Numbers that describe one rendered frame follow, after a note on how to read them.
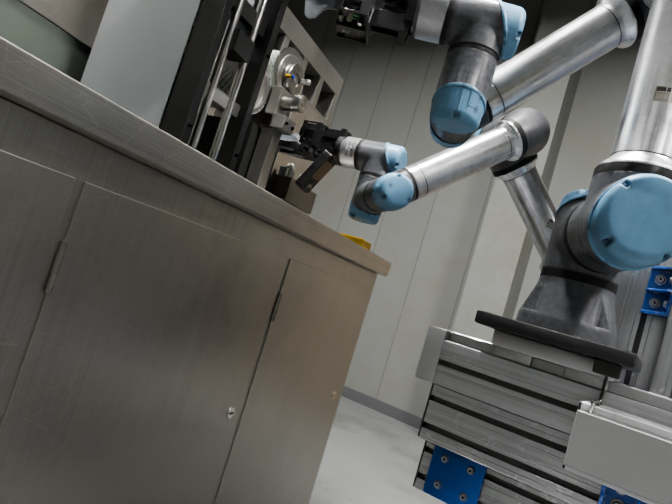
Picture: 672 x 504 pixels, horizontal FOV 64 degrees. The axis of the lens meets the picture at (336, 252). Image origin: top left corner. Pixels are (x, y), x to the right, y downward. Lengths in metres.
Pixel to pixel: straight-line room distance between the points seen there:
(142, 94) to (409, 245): 3.41
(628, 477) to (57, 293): 0.67
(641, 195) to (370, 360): 3.69
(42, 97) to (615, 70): 4.13
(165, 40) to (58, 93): 0.60
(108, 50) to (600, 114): 3.57
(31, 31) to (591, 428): 1.21
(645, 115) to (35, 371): 0.81
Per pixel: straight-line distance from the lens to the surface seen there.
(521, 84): 0.96
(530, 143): 1.28
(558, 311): 0.88
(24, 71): 0.55
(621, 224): 0.77
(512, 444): 0.89
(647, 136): 0.83
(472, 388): 0.91
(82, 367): 0.71
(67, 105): 0.58
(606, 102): 4.33
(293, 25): 2.05
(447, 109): 0.79
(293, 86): 1.39
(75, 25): 1.37
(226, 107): 1.03
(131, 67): 1.18
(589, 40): 1.02
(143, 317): 0.75
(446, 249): 4.21
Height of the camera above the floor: 0.78
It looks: 4 degrees up
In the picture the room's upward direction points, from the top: 17 degrees clockwise
